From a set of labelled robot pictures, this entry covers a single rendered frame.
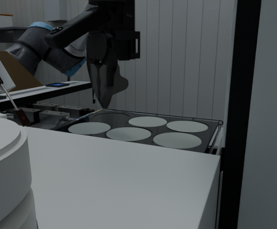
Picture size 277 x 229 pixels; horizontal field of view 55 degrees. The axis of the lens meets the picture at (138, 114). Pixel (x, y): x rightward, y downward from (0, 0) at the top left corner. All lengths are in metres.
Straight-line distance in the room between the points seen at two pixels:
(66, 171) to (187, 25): 3.20
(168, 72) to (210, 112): 0.75
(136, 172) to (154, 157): 0.04
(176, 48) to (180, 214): 3.30
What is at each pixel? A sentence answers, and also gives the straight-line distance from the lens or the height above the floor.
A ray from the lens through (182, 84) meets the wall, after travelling 3.45.
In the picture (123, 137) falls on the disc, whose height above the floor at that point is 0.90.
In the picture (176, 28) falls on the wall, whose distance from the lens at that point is 3.49.
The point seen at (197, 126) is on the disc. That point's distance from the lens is 0.66.
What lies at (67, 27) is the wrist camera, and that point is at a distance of 0.48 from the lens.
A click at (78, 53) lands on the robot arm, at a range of 1.14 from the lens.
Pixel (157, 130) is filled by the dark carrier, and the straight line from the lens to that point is 0.62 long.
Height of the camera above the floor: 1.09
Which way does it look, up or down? 14 degrees down
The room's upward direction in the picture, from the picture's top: straight up
